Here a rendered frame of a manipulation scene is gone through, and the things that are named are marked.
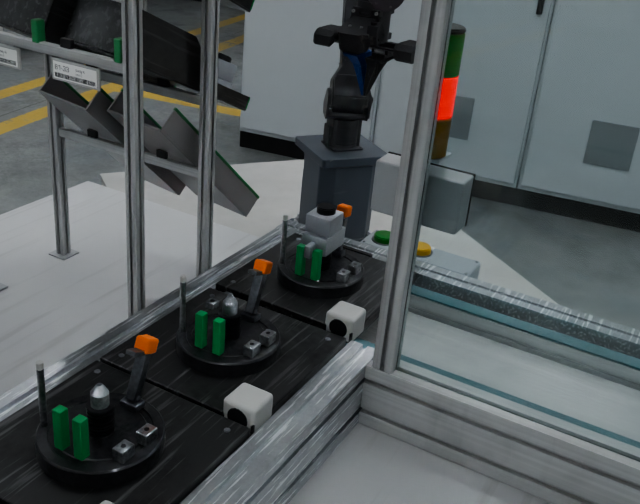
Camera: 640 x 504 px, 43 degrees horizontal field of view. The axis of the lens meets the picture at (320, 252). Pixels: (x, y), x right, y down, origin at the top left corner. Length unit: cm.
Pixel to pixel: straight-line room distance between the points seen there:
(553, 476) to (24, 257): 101
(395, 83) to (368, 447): 334
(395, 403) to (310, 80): 348
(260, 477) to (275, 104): 378
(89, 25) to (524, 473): 86
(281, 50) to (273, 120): 40
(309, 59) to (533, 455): 357
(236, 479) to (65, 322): 56
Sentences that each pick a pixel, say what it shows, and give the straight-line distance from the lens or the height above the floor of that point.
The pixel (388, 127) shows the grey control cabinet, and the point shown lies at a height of 29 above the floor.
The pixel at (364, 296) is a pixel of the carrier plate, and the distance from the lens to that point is 127.
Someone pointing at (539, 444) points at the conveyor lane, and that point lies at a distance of 109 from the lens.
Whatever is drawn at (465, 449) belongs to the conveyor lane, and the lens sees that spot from 114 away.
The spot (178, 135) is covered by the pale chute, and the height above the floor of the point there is 117.
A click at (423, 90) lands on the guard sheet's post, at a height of 135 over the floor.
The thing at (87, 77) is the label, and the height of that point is 128.
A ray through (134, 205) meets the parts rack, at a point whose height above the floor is 111.
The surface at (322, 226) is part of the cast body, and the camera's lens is 124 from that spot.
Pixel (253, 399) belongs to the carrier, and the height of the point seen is 99.
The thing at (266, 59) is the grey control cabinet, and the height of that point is 54.
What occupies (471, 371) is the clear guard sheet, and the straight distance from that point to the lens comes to 108.
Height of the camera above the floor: 159
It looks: 26 degrees down
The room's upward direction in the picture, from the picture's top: 5 degrees clockwise
